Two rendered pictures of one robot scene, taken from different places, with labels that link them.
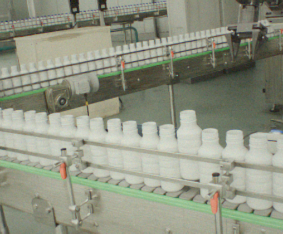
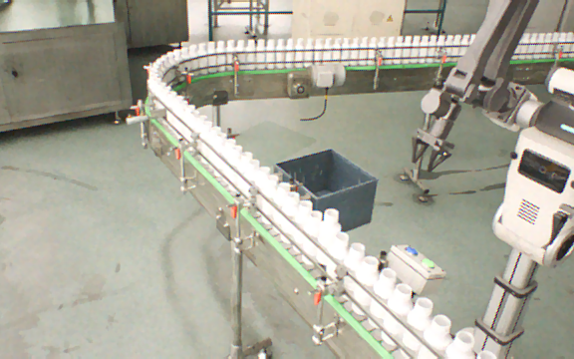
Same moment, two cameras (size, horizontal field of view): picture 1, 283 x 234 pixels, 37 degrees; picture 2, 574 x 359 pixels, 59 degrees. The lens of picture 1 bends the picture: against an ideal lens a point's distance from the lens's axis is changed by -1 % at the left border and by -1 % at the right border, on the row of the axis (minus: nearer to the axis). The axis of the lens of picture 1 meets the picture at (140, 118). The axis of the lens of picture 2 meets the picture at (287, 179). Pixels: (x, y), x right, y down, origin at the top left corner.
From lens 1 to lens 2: 0.62 m
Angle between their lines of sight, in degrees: 22
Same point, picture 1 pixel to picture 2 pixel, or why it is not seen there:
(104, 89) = (352, 83)
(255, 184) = (357, 295)
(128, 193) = (277, 249)
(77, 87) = (319, 80)
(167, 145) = (310, 230)
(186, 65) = not seen: hidden behind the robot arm
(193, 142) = (328, 238)
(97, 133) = (269, 189)
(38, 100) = (278, 81)
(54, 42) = not seen: outside the picture
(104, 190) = (263, 236)
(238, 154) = (354, 266)
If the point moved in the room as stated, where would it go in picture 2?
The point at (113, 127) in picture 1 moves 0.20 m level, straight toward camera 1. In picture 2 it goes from (281, 192) to (261, 228)
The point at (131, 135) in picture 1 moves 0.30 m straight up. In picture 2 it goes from (291, 205) to (297, 113)
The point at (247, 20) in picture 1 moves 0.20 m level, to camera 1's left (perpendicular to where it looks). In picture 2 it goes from (434, 133) to (365, 120)
